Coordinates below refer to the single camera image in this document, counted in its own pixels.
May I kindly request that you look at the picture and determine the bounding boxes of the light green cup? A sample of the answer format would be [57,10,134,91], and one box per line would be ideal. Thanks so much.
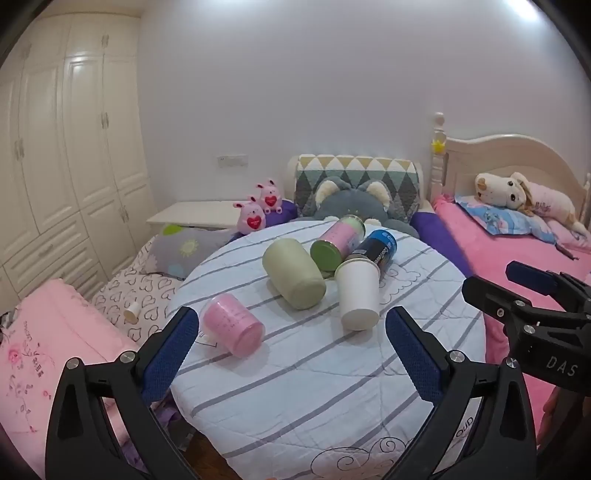
[262,237,328,311]

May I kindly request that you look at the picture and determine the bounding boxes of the pink cup with green lid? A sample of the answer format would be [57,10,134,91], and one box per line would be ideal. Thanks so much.
[310,215,366,278]

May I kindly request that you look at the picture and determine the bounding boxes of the cream wooden headboard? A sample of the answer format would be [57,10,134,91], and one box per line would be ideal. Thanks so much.
[429,112,591,217]

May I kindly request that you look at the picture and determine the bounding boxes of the white and brown dog plush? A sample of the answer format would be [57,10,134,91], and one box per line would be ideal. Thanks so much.
[475,172,587,238]

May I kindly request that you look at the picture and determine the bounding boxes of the heart print sheet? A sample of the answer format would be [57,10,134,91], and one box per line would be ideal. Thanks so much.
[90,235,185,342]

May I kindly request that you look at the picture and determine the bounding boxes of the white wardrobe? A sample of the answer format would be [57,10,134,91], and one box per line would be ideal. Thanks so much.
[0,11,155,315]

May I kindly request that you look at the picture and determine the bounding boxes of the diamond pattern cushion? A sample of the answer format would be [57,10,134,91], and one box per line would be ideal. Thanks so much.
[295,154,424,217]

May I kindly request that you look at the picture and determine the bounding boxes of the pink bedsheet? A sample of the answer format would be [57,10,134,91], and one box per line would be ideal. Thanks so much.
[434,196,591,416]

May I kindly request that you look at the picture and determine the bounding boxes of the purple blanket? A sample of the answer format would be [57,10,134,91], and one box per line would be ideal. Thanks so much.
[411,210,472,278]
[265,199,298,227]

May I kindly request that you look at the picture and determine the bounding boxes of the white bedside table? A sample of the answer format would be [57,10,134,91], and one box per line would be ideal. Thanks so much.
[147,200,259,230]

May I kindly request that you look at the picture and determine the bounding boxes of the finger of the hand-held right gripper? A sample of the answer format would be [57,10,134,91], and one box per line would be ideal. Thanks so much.
[505,261,591,315]
[462,275,591,339]

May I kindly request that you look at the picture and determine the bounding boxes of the pink embroidered quilt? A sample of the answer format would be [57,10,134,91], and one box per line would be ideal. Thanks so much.
[0,278,153,462]

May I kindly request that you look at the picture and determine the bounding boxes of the blue cartoon pillow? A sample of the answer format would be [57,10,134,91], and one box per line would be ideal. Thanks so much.
[455,194,561,238]

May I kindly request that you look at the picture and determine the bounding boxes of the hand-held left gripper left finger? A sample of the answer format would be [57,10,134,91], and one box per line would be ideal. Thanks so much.
[45,306,200,480]

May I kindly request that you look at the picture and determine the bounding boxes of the pink bunny plush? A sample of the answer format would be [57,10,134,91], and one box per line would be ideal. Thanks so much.
[237,196,267,234]
[256,179,284,214]

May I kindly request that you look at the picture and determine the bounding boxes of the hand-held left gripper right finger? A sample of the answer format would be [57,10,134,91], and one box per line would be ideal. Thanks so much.
[383,306,539,480]

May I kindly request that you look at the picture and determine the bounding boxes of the grey cat plush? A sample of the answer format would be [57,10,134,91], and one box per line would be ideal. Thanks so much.
[288,175,421,238]

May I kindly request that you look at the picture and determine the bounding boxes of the grey flower pillow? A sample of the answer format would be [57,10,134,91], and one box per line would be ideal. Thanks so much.
[148,224,245,280]

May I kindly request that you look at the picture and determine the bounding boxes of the blue and black cup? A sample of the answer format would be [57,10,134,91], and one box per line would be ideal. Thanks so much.
[353,229,398,278]

